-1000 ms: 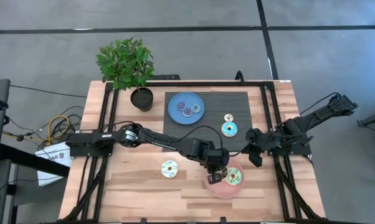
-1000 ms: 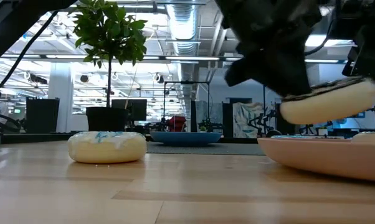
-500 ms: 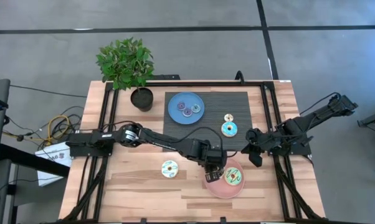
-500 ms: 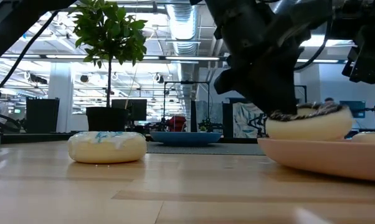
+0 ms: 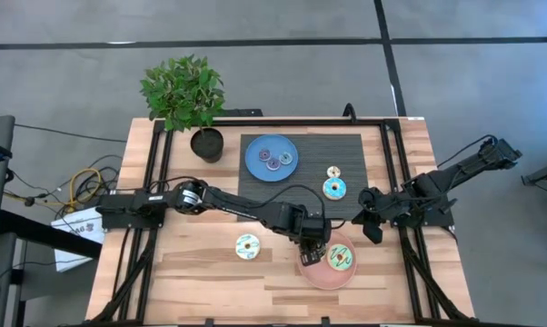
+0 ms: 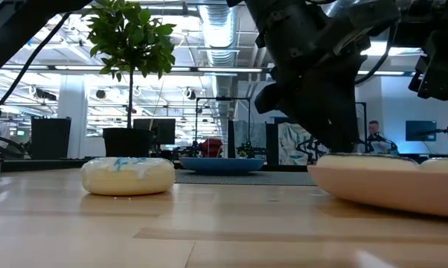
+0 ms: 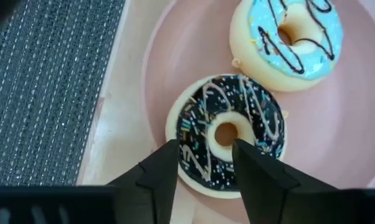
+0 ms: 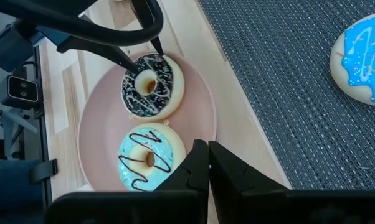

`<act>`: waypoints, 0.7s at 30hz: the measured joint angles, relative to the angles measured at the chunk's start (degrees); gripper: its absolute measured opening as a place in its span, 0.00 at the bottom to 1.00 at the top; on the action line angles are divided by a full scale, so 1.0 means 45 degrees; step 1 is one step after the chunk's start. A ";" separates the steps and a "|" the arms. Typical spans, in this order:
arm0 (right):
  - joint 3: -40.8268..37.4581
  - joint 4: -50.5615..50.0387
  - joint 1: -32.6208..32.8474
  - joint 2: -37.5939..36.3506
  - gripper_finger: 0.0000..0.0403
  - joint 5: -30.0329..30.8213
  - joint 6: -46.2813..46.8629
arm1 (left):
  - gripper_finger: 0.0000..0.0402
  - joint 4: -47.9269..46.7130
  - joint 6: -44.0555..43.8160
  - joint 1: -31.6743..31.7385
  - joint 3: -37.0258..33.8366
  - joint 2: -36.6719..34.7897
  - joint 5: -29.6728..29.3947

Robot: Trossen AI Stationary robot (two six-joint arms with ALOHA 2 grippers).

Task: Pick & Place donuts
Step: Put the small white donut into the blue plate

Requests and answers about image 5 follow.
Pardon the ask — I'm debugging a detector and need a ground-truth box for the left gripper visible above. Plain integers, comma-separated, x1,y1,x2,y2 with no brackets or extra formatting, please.
295,217,333,268

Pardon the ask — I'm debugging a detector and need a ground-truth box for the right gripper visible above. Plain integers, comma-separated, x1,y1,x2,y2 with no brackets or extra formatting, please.
352,186,393,245

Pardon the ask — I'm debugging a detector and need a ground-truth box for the large green drizzled donut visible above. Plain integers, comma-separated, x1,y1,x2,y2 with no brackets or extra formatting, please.
326,243,354,272

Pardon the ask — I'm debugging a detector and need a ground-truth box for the large blue iced donut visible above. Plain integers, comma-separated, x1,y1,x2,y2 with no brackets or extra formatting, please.
322,176,348,202

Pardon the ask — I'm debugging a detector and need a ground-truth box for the pink plate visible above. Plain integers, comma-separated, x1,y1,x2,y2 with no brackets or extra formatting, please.
296,229,359,291

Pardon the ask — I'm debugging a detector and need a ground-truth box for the large white iced donut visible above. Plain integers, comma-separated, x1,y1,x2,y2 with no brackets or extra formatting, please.
234,233,262,262

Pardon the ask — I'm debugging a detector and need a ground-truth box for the dark grey woven placemat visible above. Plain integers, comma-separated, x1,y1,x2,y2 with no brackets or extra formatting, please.
236,133,370,223

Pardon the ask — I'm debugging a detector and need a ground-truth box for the blue plate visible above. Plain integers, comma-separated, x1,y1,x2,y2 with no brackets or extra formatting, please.
244,134,300,183

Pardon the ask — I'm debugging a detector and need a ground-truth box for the black power strip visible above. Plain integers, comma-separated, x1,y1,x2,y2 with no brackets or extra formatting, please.
225,108,264,118

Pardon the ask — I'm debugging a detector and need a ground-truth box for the grey stand base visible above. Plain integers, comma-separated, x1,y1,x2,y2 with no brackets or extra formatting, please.
521,158,547,187

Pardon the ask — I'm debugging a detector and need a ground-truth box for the green potted plant black pot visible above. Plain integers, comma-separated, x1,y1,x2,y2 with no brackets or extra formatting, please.
139,54,227,164

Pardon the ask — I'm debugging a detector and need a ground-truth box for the white printed cardboard box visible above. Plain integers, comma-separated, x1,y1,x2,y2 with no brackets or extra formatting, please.
50,206,106,273

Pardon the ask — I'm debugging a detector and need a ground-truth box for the black floor beam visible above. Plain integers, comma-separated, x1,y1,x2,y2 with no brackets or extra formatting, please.
0,209,103,260

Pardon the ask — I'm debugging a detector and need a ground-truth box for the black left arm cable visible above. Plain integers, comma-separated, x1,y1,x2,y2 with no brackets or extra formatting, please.
254,183,347,228

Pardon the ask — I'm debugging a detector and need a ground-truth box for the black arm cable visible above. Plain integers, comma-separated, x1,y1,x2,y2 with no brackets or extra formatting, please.
435,134,502,170
254,183,347,228

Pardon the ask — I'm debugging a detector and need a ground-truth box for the black aluminium table frame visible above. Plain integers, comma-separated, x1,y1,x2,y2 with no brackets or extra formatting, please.
89,116,477,327

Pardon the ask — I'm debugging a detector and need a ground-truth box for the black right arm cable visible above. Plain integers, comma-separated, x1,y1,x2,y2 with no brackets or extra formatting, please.
435,134,502,170

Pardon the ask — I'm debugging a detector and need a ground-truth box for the black floor cable bundle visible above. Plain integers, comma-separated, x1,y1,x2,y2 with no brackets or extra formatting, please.
9,154,124,219

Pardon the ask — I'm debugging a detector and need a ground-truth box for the yellow floor cable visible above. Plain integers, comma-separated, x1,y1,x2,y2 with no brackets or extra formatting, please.
3,167,103,213

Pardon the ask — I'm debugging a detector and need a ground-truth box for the long black floor cable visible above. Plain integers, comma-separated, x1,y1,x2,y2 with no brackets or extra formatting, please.
13,123,128,144

